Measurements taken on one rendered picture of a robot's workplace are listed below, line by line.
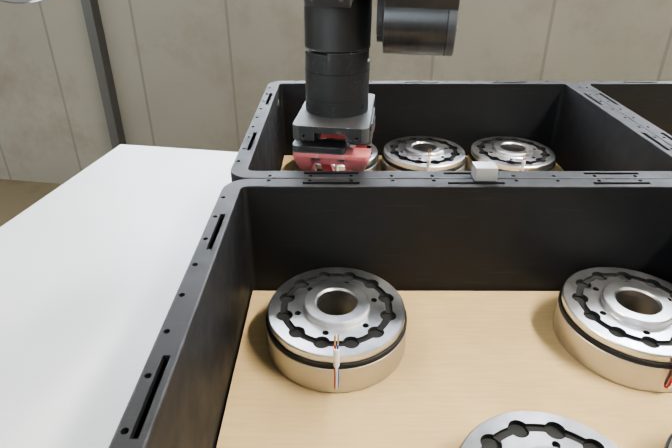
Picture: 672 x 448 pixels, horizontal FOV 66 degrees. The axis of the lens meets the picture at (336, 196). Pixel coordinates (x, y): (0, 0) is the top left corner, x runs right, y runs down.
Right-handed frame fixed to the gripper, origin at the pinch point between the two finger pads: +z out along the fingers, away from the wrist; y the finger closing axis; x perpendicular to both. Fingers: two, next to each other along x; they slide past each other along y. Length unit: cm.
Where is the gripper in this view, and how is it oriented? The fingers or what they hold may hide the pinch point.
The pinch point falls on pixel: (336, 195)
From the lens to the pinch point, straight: 51.9
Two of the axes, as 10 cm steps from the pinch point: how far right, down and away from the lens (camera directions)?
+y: 1.2, -4.6, 8.8
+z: -0.1, 8.8, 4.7
